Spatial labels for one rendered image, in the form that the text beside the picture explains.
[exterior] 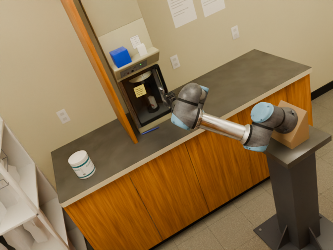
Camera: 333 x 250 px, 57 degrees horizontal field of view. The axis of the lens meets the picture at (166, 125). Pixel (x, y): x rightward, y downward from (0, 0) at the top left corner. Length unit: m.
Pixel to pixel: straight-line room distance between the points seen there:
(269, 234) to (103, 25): 1.92
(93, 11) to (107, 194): 1.18
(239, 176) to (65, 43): 1.72
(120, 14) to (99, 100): 0.84
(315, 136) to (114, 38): 1.34
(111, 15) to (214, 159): 1.26
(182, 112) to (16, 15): 1.37
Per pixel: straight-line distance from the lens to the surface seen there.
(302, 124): 1.81
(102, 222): 2.32
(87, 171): 2.15
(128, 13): 2.06
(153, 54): 2.03
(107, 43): 2.05
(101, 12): 2.02
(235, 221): 2.73
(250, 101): 2.31
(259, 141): 1.67
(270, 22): 3.20
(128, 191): 2.22
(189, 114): 1.58
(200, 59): 2.83
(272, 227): 2.64
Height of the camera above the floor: 2.16
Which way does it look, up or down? 32 degrees down
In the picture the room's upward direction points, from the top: 21 degrees counter-clockwise
